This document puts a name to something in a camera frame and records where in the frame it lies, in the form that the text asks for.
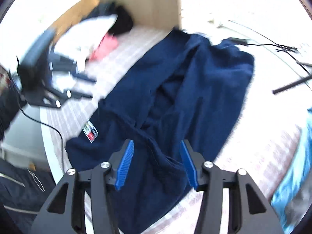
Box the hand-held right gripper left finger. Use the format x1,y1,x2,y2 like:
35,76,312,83
30,139,134,234

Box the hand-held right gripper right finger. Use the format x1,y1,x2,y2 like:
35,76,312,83
180,140,284,234

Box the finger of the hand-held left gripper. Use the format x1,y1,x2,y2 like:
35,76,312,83
58,89,93,101
50,61,97,83

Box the white garment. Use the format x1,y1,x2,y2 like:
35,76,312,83
52,13,119,70

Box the navy blue garment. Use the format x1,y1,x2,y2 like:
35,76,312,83
65,28,255,234

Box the pink garment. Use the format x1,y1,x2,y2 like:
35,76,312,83
89,34,119,61

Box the knotty pine board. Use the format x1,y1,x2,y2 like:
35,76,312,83
52,0,100,37

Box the black garment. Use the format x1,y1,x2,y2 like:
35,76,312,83
108,5,134,36

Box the dark slate jacket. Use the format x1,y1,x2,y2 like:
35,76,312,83
84,1,117,20

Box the folded bright blue garment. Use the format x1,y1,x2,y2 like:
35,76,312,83
270,107,312,227

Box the person's dark clothing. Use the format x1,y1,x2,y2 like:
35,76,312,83
0,158,56,234

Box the folded grey garment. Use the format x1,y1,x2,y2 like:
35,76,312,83
292,180,312,215

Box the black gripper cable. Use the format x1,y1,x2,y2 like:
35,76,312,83
17,56,67,167

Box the black ring light cable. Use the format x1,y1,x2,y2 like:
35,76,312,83
229,19,312,76

